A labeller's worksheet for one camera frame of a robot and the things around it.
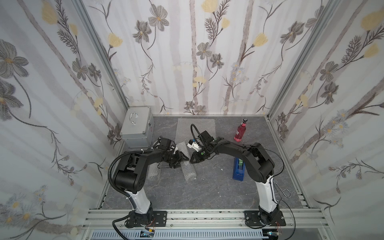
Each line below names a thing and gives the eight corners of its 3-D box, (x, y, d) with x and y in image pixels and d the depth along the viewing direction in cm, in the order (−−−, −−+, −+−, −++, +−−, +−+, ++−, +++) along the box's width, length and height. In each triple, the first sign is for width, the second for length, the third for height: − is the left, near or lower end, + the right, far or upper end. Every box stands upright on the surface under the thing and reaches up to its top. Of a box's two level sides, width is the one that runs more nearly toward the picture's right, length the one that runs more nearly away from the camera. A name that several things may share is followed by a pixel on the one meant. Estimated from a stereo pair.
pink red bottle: (238, 143, 107) (246, 124, 91) (233, 139, 109) (240, 120, 93) (242, 139, 109) (250, 120, 93) (237, 136, 111) (244, 117, 95)
